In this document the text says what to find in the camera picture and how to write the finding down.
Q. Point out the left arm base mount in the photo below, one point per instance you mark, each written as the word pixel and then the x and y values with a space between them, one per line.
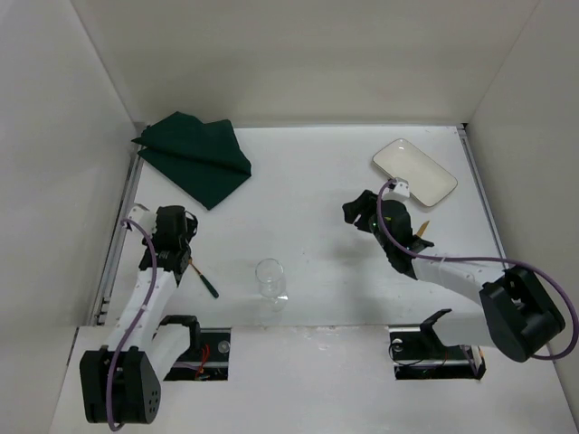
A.
pixel 208 363

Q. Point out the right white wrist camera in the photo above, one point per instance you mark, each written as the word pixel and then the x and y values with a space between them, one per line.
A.
pixel 396 189

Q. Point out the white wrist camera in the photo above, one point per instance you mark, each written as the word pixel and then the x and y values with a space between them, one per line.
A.
pixel 396 189
pixel 142 217

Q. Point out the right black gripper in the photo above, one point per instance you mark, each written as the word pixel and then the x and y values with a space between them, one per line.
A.
pixel 365 210

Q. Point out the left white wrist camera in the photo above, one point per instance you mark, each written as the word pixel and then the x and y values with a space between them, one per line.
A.
pixel 142 217

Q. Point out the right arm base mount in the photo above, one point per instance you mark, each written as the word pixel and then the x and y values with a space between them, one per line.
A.
pixel 419 355

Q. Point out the gold fork green handle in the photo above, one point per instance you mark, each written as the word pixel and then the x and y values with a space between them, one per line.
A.
pixel 209 286

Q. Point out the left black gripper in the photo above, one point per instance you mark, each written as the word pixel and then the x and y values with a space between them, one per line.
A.
pixel 182 263

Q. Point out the gold knife green handle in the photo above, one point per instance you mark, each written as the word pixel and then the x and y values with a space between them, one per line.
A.
pixel 422 229

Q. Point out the clear wine glass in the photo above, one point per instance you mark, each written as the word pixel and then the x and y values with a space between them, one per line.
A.
pixel 271 280

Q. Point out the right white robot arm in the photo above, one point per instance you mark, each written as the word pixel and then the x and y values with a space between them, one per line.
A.
pixel 520 315

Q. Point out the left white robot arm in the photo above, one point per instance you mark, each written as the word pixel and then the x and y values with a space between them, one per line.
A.
pixel 121 381

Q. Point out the white rectangular ceramic plate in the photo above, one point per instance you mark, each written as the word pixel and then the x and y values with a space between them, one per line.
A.
pixel 428 181

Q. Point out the dark green cloth napkin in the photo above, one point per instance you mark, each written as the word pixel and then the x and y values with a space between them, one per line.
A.
pixel 203 159

